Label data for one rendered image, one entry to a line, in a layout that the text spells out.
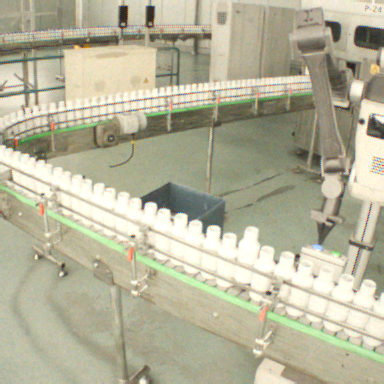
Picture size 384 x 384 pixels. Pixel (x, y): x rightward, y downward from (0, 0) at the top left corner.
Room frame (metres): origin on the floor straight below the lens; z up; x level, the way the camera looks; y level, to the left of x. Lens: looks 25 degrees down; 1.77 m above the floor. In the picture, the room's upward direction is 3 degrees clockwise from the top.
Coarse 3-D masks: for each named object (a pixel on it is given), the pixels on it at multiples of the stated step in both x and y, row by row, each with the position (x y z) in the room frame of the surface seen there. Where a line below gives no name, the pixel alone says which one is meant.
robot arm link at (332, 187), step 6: (348, 156) 1.10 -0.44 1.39; (348, 162) 1.08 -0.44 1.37; (348, 168) 1.08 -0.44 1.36; (324, 174) 1.09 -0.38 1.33; (330, 174) 1.02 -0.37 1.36; (336, 174) 1.01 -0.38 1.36; (342, 174) 1.07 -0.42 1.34; (330, 180) 1.01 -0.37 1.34; (336, 180) 1.00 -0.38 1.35; (324, 186) 1.01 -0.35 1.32; (330, 186) 1.00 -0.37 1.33; (336, 186) 1.00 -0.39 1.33; (342, 186) 1.01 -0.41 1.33; (324, 192) 1.00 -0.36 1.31; (330, 192) 1.00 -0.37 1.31; (336, 192) 0.99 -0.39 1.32; (342, 192) 1.03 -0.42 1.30
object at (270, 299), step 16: (48, 224) 1.29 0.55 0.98; (144, 224) 1.11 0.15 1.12; (48, 240) 1.29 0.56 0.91; (128, 240) 1.06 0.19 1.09; (144, 240) 1.09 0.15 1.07; (128, 256) 1.04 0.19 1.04; (144, 288) 1.07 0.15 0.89; (272, 288) 0.86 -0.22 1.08; (272, 304) 0.81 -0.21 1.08; (272, 336) 0.84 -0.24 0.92; (256, 352) 0.80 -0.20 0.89
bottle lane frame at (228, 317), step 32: (32, 224) 1.43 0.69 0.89; (64, 224) 1.31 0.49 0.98; (96, 256) 1.21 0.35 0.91; (128, 288) 1.14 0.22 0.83; (160, 288) 1.06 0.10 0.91; (192, 288) 0.99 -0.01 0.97; (192, 320) 0.99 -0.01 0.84; (224, 320) 0.93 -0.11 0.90; (256, 320) 0.88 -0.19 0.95; (288, 320) 0.83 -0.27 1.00; (288, 352) 0.81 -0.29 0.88; (320, 352) 0.77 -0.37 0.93; (352, 352) 0.72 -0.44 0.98
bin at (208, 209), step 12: (156, 192) 1.73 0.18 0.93; (168, 192) 1.80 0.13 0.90; (180, 192) 1.78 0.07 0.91; (192, 192) 1.75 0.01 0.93; (204, 192) 1.71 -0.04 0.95; (144, 204) 1.65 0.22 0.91; (156, 204) 1.73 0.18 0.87; (168, 204) 1.81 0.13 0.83; (180, 204) 1.78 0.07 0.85; (192, 204) 1.74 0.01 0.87; (204, 204) 1.71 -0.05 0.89; (216, 204) 1.68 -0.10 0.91; (192, 216) 1.74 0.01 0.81; (204, 216) 1.50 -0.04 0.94; (216, 216) 1.59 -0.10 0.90; (204, 228) 1.51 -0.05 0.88
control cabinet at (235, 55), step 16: (224, 16) 7.16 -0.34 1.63; (240, 16) 7.19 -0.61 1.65; (256, 16) 7.44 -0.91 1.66; (224, 32) 7.15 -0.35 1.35; (240, 32) 7.21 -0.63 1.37; (256, 32) 7.46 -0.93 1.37; (224, 48) 7.13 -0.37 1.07; (240, 48) 7.22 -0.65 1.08; (256, 48) 7.48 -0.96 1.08; (224, 64) 7.11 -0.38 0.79; (240, 64) 7.24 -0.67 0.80; (256, 64) 7.50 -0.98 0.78; (224, 80) 7.09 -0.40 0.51; (240, 80) 7.26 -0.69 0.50; (256, 80) 7.52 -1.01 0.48
